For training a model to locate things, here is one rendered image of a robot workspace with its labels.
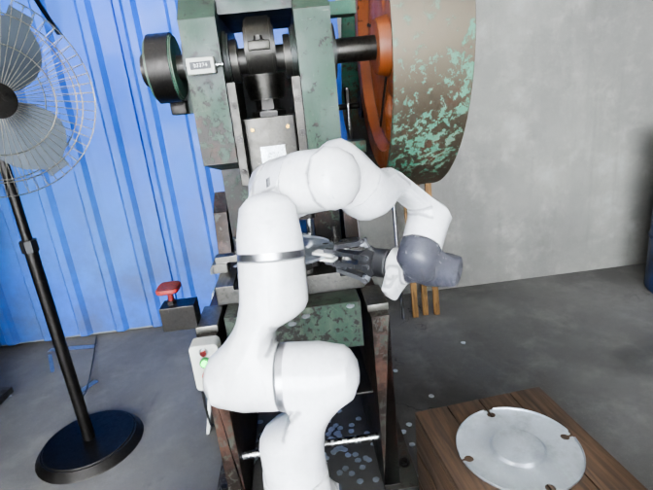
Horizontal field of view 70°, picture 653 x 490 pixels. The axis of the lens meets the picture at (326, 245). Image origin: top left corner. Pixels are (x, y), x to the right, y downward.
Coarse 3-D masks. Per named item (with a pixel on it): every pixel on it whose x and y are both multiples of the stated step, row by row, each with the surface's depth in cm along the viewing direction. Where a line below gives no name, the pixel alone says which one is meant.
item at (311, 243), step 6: (306, 240) 147; (312, 240) 146; (318, 240) 146; (324, 240) 145; (306, 246) 141; (312, 246) 141; (318, 246) 140; (324, 246) 140; (330, 246) 139; (306, 252) 136; (306, 258) 131; (312, 258) 131; (318, 258) 130; (324, 258) 130
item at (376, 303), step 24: (360, 288) 143; (384, 312) 130; (384, 336) 130; (384, 360) 132; (384, 384) 135; (384, 408) 137; (384, 432) 140; (384, 456) 142; (408, 456) 157; (384, 480) 146; (408, 480) 147
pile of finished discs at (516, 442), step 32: (480, 416) 125; (512, 416) 123; (544, 416) 122; (480, 448) 114; (512, 448) 112; (544, 448) 111; (576, 448) 111; (512, 480) 104; (544, 480) 103; (576, 480) 102
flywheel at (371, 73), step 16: (368, 0) 153; (384, 0) 131; (368, 16) 156; (384, 16) 130; (368, 32) 160; (384, 32) 128; (384, 48) 128; (368, 64) 164; (384, 64) 132; (368, 80) 164; (384, 80) 144; (368, 96) 164; (368, 112) 163; (384, 112) 150; (368, 128) 163; (384, 128) 153; (384, 144) 149; (384, 160) 142
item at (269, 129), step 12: (252, 120) 130; (264, 120) 131; (276, 120) 131; (288, 120) 131; (252, 132) 132; (264, 132) 132; (276, 132) 132; (288, 132) 132; (252, 144) 132; (264, 144) 133; (276, 144) 133; (288, 144) 133; (252, 156) 133; (264, 156) 134; (276, 156) 134; (252, 168) 134
